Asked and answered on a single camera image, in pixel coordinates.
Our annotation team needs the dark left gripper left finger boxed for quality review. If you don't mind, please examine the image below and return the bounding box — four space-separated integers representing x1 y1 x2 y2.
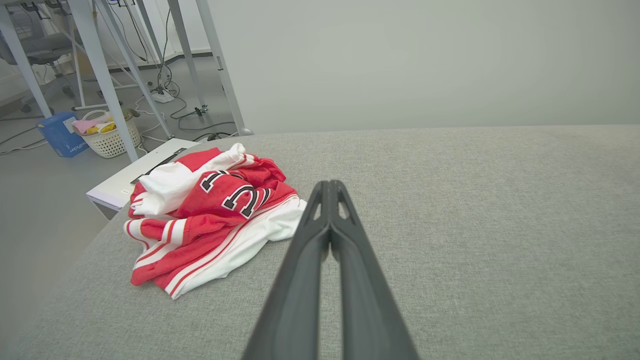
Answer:
241 180 332 360

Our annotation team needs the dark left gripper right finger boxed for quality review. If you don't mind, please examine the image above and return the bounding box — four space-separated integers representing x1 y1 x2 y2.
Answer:
330 180 420 360

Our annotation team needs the red and white jersey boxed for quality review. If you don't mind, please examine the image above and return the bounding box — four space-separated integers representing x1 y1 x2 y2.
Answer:
123 143 307 301

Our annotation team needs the grey fabric sofa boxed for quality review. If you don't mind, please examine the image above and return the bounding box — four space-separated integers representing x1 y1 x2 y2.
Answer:
10 125 640 360

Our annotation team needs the white flat cabinet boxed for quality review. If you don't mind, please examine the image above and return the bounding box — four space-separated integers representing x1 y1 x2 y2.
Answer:
86 138 201 221

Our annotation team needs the white plastic laundry basket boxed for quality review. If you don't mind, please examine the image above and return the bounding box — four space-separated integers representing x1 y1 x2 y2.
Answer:
75 109 143 159

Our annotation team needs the pink cloth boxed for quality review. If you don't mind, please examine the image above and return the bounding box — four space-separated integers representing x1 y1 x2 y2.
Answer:
72 117 108 135

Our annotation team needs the blue cardboard box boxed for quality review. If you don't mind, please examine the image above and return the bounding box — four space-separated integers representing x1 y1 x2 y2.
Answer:
36 111 90 159

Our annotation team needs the grey office chair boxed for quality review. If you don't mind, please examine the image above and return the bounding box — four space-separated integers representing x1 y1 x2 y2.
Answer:
0 5 78 113

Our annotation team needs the black floor cable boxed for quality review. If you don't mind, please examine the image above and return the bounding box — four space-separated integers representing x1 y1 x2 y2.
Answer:
107 0 237 143

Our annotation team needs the grey metal table frame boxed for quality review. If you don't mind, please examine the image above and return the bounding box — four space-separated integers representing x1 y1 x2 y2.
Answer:
0 0 174 163
167 0 253 137

